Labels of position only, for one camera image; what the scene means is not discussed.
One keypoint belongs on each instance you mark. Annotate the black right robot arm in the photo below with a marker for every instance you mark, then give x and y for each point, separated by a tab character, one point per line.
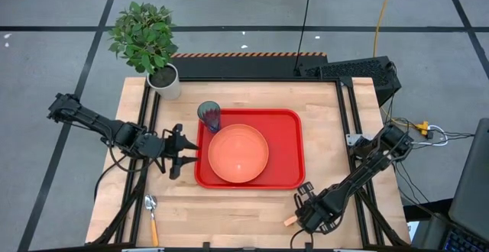
366	168

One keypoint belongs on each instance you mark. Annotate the blue faceted plastic cup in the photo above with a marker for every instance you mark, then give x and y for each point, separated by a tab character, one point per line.
209	116

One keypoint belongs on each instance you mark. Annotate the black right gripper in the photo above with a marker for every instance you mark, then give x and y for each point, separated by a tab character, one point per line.
322	212

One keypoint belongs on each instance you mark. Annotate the red plastic tray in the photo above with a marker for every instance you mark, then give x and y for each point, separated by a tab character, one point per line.
282	137

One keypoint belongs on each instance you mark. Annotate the black perforated computer case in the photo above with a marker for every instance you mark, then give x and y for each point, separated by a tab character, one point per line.
355	70

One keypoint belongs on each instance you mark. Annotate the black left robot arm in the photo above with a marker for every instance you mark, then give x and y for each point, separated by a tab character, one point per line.
95	122

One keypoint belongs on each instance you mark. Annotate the green leafy plant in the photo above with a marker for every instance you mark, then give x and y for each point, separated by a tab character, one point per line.
143	34

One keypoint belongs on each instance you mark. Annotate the white plant pot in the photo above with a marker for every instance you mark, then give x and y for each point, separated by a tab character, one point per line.
172	91

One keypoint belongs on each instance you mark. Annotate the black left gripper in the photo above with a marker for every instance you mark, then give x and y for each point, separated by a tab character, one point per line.
166	149

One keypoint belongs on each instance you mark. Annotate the orange plastic plate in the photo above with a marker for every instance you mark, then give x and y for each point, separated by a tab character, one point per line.
238	152

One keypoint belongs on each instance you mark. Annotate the silver arm base bracket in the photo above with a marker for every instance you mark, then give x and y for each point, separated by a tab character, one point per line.
353	139

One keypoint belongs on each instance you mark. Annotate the black aluminium table frame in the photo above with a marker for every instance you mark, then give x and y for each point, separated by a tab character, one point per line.
248	79

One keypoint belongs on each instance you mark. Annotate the grey laptop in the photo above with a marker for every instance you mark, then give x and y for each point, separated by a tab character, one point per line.
473	175

